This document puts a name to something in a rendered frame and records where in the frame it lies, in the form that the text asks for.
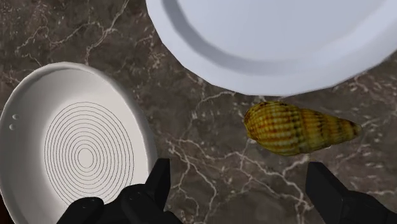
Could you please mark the white plate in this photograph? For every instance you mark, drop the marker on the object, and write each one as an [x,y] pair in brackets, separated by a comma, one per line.
[279,40]

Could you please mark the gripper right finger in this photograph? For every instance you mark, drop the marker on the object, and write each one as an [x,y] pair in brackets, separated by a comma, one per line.
[335,198]

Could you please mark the white frying pan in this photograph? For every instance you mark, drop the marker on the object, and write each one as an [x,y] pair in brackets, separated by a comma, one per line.
[28,155]

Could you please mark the yellow brown spiral seashell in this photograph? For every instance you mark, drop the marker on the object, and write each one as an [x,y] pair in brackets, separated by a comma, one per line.
[294,128]

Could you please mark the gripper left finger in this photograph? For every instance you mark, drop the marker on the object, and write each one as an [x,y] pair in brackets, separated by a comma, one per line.
[145,198]

